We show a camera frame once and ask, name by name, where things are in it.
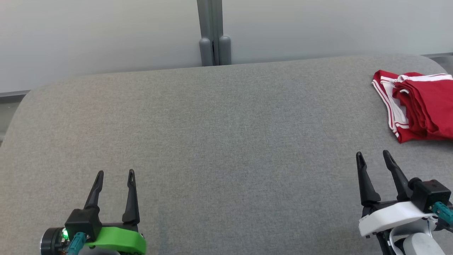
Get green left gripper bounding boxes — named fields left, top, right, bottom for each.
left=40, top=169, right=147, bottom=255

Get red numbered basketball jersey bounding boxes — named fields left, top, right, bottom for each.
left=372, top=70, right=453, bottom=143

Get red Bulls basketball shorts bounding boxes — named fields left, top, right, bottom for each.
left=392, top=73, right=453, bottom=139

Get grey partition post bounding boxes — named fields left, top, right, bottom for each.
left=197, top=0, right=232, bottom=67

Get teal cable connector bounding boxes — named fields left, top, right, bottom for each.
left=432, top=202, right=453, bottom=227
left=67, top=232, right=87, bottom=255

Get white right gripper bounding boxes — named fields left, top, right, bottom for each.
left=356, top=150, right=437, bottom=237

